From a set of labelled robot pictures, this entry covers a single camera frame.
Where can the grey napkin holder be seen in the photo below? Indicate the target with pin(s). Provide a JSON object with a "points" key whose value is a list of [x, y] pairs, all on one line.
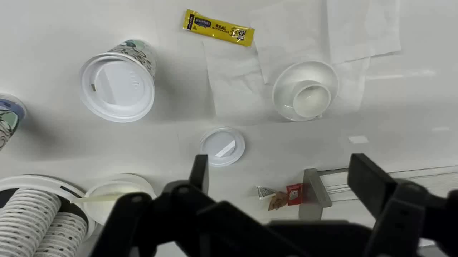
{"points": [[315, 191]]}

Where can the white saucer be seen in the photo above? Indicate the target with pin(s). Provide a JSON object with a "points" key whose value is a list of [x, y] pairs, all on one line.
{"points": [[287, 84]]}

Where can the open patterned paper cup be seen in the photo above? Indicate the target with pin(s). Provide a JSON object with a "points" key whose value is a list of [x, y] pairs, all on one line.
{"points": [[9, 122]]}

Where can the yellow condiment packet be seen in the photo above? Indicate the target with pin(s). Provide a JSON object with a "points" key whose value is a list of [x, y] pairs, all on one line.
{"points": [[217, 28]]}

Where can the small white bowl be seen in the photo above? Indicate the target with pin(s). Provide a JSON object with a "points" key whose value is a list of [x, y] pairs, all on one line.
{"points": [[311, 99]]}

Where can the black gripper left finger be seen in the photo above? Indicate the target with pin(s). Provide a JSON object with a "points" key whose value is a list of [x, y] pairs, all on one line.
{"points": [[191, 215]]}

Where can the small white plastic lid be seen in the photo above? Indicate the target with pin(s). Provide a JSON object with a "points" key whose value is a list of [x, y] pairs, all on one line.
{"points": [[222, 147]]}

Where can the tall stack of paper cups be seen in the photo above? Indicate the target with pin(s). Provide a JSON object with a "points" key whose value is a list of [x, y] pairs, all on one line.
{"points": [[26, 219]]}

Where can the round white tray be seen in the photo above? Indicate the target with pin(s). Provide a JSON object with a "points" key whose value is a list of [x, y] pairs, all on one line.
{"points": [[43, 184]]}

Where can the red sauce packet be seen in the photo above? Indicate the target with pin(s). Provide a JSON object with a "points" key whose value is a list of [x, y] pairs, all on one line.
{"points": [[295, 195]]}

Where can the brown sauce packet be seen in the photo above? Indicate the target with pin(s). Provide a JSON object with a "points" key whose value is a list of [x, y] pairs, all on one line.
{"points": [[277, 201]]}

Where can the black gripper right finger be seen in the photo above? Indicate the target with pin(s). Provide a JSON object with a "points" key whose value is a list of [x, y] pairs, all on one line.
{"points": [[406, 215]]}

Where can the wide white bowl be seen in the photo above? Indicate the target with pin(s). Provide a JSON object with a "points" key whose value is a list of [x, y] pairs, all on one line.
{"points": [[116, 187]]}

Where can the lidded patterned paper cup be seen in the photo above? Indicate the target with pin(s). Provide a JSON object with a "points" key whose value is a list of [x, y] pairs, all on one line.
{"points": [[116, 87]]}

